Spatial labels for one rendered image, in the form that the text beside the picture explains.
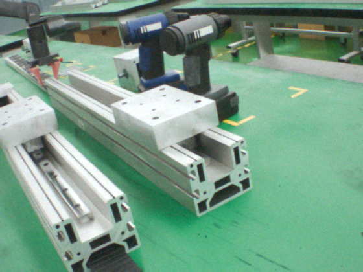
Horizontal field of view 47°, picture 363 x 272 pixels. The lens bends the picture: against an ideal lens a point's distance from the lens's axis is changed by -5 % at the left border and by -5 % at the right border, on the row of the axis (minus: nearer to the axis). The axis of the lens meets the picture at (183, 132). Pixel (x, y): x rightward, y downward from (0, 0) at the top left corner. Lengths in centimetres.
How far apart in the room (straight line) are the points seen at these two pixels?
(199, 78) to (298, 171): 30
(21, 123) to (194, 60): 35
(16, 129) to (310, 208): 52
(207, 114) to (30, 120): 33
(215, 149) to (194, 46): 27
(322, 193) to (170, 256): 23
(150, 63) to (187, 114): 44
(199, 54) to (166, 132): 28
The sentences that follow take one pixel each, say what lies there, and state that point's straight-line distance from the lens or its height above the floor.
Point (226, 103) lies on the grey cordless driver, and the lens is 90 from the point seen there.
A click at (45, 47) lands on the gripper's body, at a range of 145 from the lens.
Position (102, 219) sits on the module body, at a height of 82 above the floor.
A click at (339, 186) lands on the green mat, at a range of 64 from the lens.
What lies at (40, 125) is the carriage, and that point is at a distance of 82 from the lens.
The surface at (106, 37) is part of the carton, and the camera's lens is 520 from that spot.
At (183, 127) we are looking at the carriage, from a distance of 64.
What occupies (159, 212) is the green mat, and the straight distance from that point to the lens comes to 64.
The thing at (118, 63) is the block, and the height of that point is 86.
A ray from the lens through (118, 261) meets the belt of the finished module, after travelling 56.
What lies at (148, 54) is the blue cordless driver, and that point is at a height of 91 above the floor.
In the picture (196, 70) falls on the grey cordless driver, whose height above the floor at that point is 90.
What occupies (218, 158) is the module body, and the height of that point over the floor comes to 83.
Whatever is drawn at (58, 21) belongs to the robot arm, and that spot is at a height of 100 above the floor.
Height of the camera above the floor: 112
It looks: 23 degrees down
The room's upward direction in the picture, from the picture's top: 12 degrees counter-clockwise
